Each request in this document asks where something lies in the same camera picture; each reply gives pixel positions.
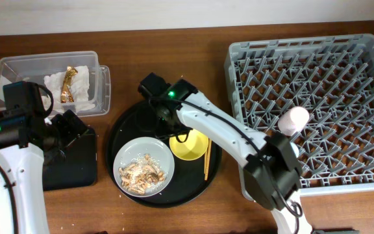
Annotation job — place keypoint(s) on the wooden chopstick right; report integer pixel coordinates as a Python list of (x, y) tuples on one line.
[(209, 160)]

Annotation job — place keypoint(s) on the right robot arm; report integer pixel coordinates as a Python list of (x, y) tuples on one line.
[(271, 171)]

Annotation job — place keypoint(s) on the wooden chopstick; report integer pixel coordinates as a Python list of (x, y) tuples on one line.
[(207, 159)]

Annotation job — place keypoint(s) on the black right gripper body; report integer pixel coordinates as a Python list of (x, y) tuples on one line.
[(168, 129)]

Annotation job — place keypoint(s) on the gold snack wrapper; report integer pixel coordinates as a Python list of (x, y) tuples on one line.
[(66, 95)]

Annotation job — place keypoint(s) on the round black tray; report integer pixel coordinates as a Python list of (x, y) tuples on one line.
[(188, 181)]

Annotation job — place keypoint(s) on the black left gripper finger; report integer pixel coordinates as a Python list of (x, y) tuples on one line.
[(61, 143), (69, 124)]

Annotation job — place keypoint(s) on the pink plastic cup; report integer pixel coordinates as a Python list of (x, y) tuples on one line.
[(293, 121)]

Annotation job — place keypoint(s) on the wooden chopstick left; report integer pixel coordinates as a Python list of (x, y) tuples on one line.
[(207, 159)]

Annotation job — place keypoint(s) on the food scraps on plate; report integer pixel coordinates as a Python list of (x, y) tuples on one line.
[(141, 174)]

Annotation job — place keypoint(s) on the clear plastic waste bin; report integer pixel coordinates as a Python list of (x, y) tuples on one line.
[(33, 68)]

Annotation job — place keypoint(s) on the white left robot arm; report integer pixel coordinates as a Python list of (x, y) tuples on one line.
[(38, 155)]

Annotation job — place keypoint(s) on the grey dishwasher rack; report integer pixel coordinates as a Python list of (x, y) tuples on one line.
[(332, 77)]

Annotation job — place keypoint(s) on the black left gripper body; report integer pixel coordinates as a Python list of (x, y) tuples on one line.
[(52, 144)]

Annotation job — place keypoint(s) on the grey plate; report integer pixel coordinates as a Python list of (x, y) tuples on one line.
[(138, 147)]

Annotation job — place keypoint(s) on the black rectangular waste bin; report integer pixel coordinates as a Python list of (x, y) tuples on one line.
[(77, 167)]

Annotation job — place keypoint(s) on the white paper napkin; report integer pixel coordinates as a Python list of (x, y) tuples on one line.
[(79, 86)]

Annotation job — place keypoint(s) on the yellow plastic bowl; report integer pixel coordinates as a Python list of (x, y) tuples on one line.
[(189, 147)]

